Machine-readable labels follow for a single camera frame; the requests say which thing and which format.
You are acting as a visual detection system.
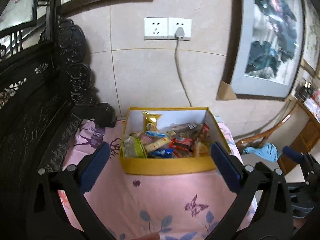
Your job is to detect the wooden side cabinet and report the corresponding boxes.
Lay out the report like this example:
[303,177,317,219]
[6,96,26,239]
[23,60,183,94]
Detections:
[278,101,319,175]

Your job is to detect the framed ink painting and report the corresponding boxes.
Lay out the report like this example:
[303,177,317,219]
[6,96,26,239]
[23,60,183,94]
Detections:
[226,0,304,100]

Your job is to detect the wooden chair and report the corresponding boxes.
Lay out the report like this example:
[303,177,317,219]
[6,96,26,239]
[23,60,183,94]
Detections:
[236,100,298,155]

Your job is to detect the orange snack packet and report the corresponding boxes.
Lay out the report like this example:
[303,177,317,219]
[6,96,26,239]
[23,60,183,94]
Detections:
[193,141,210,158]

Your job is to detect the red-black snack packet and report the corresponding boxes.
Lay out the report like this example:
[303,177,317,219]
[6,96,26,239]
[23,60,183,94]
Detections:
[169,137,194,151]

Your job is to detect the yellow cardboard box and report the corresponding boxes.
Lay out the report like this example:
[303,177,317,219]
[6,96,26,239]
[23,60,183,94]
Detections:
[119,107,232,176]

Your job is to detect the blue snack bag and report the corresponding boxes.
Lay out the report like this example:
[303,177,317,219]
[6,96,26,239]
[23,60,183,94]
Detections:
[148,148,174,159]

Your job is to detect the white wall socket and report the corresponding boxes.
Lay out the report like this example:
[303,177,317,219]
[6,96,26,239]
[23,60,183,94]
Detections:
[144,17,192,41]

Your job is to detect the cardboard frame corner protector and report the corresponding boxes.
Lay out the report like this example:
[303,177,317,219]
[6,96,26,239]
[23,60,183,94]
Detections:
[217,80,237,101]

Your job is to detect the dark carved wooden furniture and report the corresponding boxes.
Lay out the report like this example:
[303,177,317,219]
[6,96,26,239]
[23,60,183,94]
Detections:
[1,0,117,239]

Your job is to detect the blue cloth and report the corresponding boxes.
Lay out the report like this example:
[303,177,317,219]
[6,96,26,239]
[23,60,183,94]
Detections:
[242,143,281,162]

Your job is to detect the yellow barcode snack packet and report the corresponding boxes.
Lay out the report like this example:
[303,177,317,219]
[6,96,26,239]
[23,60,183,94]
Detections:
[142,111,162,132]

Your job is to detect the grey power cable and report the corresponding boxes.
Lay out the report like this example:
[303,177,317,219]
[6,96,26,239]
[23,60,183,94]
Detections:
[173,27,193,107]

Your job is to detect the small blue-white packet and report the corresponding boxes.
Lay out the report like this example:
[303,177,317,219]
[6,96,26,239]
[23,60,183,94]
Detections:
[145,131,166,138]

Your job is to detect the yellow-green snack bag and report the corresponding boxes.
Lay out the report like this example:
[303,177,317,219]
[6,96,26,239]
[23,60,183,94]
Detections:
[120,135,147,158]

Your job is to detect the black-white label snack packet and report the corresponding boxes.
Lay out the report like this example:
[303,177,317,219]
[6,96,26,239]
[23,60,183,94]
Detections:
[171,123,202,134]

